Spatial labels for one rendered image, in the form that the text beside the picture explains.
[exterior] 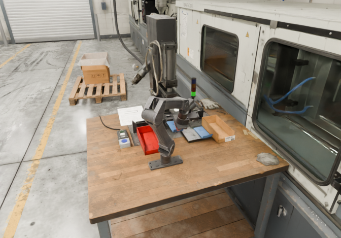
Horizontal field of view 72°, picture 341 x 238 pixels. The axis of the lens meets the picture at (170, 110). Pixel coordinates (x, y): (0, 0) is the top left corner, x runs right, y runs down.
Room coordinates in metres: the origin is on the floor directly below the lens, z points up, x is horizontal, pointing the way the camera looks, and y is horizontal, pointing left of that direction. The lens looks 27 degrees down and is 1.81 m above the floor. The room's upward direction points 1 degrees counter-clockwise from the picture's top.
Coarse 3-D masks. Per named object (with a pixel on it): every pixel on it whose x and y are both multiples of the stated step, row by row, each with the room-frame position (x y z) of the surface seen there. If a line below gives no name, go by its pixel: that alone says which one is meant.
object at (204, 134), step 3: (201, 126) 1.46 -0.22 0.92; (195, 129) 1.41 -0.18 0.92; (198, 129) 1.41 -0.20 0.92; (201, 129) 1.41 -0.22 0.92; (204, 129) 1.41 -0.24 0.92; (198, 132) 1.37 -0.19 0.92; (201, 132) 1.37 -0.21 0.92; (204, 132) 1.37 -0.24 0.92; (207, 132) 1.37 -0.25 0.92; (201, 135) 1.34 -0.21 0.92; (204, 135) 1.30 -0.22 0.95; (207, 135) 1.30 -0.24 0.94; (210, 135) 1.32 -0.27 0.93
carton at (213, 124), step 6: (204, 120) 1.47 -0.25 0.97; (210, 120) 1.53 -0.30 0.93; (216, 120) 1.54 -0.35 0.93; (222, 120) 1.46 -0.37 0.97; (204, 126) 1.46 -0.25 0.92; (210, 126) 1.39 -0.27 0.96; (216, 126) 1.48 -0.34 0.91; (222, 126) 1.45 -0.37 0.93; (228, 126) 1.38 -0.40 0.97; (210, 132) 1.38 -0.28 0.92; (216, 132) 1.30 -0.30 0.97; (222, 132) 1.40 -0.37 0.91; (228, 132) 1.37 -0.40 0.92; (216, 138) 1.30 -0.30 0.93; (222, 138) 1.33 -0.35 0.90; (228, 138) 1.30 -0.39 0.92; (234, 138) 1.32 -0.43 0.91
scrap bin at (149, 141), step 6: (144, 126) 1.41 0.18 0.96; (150, 126) 1.42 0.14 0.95; (138, 132) 1.33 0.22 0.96; (144, 132) 1.41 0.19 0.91; (150, 132) 1.41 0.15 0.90; (144, 138) 1.34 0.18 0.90; (150, 138) 1.34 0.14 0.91; (156, 138) 1.33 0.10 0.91; (144, 144) 1.27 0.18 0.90; (150, 144) 1.27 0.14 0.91; (156, 144) 1.27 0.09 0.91; (144, 150) 1.17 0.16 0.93; (150, 150) 1.17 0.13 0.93; (156, 150) 1.18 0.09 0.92
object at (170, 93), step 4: (160, 84) 1.67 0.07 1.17; (160, 88) 1.59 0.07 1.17; (164, 88) 1.58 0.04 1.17; (168, 88) 1.50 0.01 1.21; (172, 88) 1.56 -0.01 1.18; (164, 92) 1.49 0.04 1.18; (168, 92) 1.49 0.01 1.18; (172, 92) 1.48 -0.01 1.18; (176, 92) 1.48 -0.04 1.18; (156, 96) 1.51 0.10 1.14; (160, 96) 1.51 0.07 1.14; (164, 96) 1.48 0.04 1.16; (168, 96) 1.45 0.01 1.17; (172, 96) 1.46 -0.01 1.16; (176, 96) 1.47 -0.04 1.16; (180, 96) 1.51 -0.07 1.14
